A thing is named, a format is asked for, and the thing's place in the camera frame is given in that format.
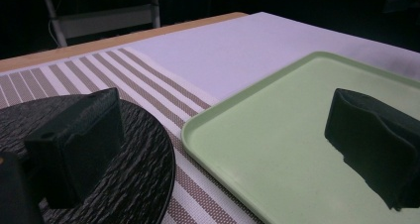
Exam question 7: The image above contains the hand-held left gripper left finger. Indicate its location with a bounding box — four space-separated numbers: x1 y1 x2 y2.
23 86 126 210

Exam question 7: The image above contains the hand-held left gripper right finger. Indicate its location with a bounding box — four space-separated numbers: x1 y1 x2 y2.
324 87 420 212

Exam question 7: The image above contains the black textured round plate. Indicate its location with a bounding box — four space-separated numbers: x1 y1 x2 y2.
0 94 176 224

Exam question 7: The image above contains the striped woven placemat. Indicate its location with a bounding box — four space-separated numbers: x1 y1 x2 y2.
0 46 265 224

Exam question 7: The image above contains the light green plastic tray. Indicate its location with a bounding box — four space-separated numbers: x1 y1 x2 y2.
180 51 420 224

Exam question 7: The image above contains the metal stand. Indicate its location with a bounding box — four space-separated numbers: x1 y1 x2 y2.
39 0 162 49

